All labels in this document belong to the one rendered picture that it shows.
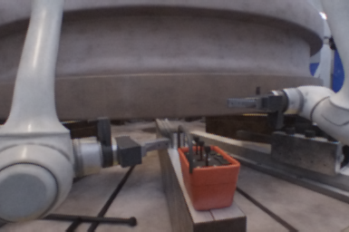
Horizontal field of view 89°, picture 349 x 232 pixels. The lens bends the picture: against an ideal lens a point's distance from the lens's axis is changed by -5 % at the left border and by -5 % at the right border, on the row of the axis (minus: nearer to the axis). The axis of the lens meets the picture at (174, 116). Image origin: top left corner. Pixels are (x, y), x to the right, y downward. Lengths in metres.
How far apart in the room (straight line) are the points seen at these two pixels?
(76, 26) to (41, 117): 1.23
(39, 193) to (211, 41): 1.31
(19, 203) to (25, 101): 0.14
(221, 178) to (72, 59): 1.26
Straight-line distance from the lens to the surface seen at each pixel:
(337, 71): 5.86
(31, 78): 0.35
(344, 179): 1.63
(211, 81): 1.21
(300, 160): 1.60
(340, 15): 0.68
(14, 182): 0.28
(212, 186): 0.52
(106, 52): 1.38
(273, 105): 0.65
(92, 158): 0.47
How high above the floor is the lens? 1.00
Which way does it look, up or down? 7 degrees down
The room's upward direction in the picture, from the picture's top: 2 degrees counter-clockwise
